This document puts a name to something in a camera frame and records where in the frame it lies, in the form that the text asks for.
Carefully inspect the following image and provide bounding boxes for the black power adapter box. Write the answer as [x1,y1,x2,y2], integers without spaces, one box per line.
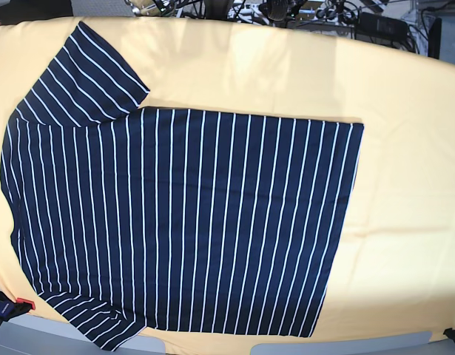
[356,13,408,41]

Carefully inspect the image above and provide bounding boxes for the yellow table cloth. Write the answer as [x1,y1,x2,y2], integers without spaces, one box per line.
[0,18,455,354]

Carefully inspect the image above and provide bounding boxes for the blue red table clamp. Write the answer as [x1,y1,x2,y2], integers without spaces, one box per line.
[0,291,34,321]

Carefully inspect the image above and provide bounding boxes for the white power strip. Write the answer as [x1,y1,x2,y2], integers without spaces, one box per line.
[228,3,340,25]

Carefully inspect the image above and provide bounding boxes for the black computer tower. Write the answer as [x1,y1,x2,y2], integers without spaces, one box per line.
[428,18,442,59]

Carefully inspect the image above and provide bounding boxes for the navy white striped T-shirt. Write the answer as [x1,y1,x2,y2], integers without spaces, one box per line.
[0,23,364,351]

